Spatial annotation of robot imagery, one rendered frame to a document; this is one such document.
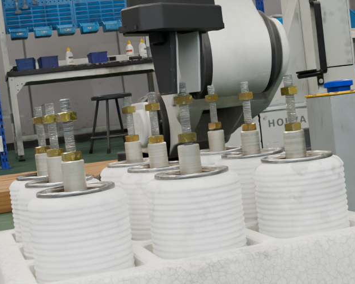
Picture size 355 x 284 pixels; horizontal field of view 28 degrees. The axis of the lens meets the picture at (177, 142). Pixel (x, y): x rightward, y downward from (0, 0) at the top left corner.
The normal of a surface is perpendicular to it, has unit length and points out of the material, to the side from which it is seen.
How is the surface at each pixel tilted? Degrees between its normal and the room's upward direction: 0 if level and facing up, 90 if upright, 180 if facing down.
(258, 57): 102
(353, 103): 90
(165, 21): 90
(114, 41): 90
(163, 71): 90
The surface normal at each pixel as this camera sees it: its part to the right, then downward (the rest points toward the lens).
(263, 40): 0.24, -0.13
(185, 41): -0.66, 0.12
